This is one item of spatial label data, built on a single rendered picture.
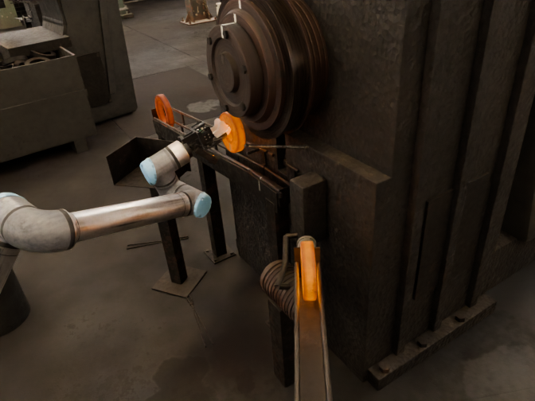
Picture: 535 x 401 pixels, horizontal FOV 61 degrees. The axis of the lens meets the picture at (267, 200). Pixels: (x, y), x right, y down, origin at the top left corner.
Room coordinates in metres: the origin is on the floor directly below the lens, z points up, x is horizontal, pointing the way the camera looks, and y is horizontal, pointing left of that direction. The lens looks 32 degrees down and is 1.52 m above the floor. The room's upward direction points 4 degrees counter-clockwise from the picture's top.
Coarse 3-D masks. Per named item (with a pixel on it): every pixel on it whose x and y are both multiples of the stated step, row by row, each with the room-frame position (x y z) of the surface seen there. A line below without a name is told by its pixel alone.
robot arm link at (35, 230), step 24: (192, 192) 1.40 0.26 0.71; (24, 216) 1.02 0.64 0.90; (48, 216) 1.03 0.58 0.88; (72, 216) 1.06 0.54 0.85; (96, 216) 1.11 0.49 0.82; (120, 216) 1.15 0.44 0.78; (144, 216) 1.21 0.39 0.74; (168, 216) 1.27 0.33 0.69; (24, 240) 0.98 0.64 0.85; (48, 240) 0.99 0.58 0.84; (72, 240) 1.02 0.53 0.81
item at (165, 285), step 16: (128, 144) 1.85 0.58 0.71; (144, 144) 1.88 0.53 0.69; (160, 144) 1.85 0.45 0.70; (112, 160) 1.74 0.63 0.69; (128, 160) 1.83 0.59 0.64; (112, 176) 1.72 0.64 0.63; (128, 176) 1.78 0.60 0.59; (160, 224) 1.72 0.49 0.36; (176, 224) 1.75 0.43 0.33; (176, 240) 1.73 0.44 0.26; (176, 256) 1.71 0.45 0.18; (176, 272) 1.71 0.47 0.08; (192, 272) 1.79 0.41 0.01; (160, 288) 1.69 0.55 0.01; (176, 288) 1.68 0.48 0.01; (192, 288) 1.67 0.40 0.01
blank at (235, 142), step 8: (224, 112) 1.64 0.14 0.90; (224, 120) 1.64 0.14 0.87; (232, 120) 1.58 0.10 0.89; (232, 128) 1.58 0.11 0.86; (240, 128) 1.57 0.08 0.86; (232, 136) 1.59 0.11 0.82; (240, 136) 1.56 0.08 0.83; (232, 144) 1.59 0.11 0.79; (240, 144) 1.56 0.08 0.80; (232, 152) 1.60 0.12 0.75
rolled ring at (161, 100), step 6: (156, 96) 2.43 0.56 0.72; (162, 96) 2.39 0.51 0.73; (156, 102) 2.45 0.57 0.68; (162, 102) 2.36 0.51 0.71; (168, 102) 2.36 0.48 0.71; (156, 108) 2.47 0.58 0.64; (162, 108) 2.47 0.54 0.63; (168, 108) 2.34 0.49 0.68; (162, 114) 2.46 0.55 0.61; (168, 114) 2.33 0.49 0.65; (162, 120) 2.42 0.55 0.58; (168, 120) 2.33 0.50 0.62
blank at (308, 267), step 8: (304, 248) 0.93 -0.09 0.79; (312, 248) 0.93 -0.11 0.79; (304, 256) 0.91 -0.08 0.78; (312, 256) 0.90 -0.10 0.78; (304, 264) 0.89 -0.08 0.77; (312, 264) 0.89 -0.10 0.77; (304, 272) 0.87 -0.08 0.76; (312, 272) 0.87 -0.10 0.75; (304, 280) 0.86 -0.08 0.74; (312, 280) 0.86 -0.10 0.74; (304, 288) 0.86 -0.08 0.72; (312, 288) 0.86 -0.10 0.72; (304, 296) 0.86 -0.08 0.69; (312, 296) 0.86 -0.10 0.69
